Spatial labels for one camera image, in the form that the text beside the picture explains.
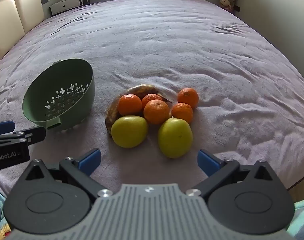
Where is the cream padded headboard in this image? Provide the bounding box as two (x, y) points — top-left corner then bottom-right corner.
(0, 0), (45, 67)

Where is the green colander bowl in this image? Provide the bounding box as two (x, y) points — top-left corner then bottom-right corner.
(22, 59), (95, 132)

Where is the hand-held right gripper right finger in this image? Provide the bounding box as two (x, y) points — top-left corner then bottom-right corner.
(186, 149), (280, 198)

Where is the green apple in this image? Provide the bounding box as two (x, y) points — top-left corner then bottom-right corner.
(111, 115), (149, 148)
(158, 117), (193, 159)

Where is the white bedside cabinet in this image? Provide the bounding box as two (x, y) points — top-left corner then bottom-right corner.
(50, 0), (82, 15)

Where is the purple bed blanket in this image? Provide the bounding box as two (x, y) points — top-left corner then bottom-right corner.
(0, 0), (304, 198)

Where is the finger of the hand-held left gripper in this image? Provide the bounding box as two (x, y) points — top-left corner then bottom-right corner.
(13, 126), (47, 146)
(0, 120), (16, 137)

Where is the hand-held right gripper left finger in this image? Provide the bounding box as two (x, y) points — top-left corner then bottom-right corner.
(24, 148), (115, 200)

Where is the orange tangerine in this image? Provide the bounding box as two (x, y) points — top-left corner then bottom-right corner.
(117, 94), (143, 117)
(143, 99), (170, 125)
(141, 93), (164, 109)
(171, 102), (194, 124)
(177, 88), (199, 109)

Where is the overripe brown banana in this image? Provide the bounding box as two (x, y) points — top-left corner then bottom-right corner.
(105, 84), (173, 138)

